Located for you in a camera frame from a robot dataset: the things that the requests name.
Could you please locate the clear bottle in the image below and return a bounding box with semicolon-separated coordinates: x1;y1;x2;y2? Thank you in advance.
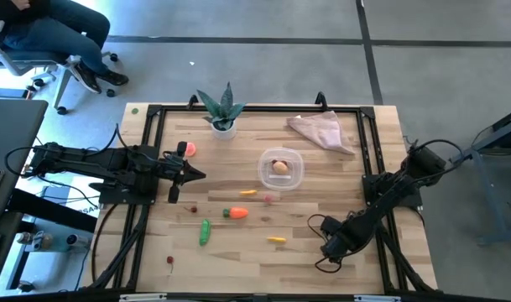
15;229;67;253

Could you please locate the white frame bracket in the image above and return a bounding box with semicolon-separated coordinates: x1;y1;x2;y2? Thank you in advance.
353;294;403;302
119;293;169;302

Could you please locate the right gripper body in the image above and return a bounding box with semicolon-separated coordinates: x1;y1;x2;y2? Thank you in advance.
336;213;372;253

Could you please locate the green toy pea pod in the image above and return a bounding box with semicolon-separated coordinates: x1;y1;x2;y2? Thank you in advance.
198;218;212;247

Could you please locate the snake plant in white pot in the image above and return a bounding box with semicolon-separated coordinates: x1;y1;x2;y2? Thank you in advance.
196;81;247;142

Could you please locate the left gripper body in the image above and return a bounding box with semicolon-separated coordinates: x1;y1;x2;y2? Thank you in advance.
152;154;179;188

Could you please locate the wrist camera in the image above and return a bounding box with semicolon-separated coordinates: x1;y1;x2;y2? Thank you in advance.
161;150;185;169
321;215;345;237

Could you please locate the seated person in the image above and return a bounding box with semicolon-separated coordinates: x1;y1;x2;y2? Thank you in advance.
0;0;130;94

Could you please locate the grey office chair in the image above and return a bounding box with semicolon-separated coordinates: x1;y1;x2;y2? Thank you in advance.
0;19;118;117

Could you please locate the grey desk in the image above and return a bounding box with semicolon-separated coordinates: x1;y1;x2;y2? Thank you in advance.
0;98;50;219

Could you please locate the clear plastic tupperware container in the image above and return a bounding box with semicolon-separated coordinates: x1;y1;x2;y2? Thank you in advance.
257;146;305;192

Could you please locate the white round device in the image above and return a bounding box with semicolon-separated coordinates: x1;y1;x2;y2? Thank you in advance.
65;233;91;248

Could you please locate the blue grey metal table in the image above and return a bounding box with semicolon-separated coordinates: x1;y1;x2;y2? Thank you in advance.
451;104;511;247

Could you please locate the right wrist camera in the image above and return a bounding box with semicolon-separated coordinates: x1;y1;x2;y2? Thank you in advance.
321;215;345;237

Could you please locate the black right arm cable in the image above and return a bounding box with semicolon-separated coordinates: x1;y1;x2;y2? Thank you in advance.
306;138;466;274

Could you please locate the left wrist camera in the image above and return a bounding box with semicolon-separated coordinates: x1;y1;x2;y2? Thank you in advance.
161;150;185;169

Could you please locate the beige pink cloth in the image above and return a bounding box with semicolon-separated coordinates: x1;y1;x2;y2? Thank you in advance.
285;110;357;156

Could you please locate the orange toy carrot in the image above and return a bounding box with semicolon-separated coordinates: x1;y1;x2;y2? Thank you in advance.
222;206;250;220

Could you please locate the black aluminium table frame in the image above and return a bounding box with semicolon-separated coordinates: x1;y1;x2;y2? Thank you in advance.
81;91;440;302

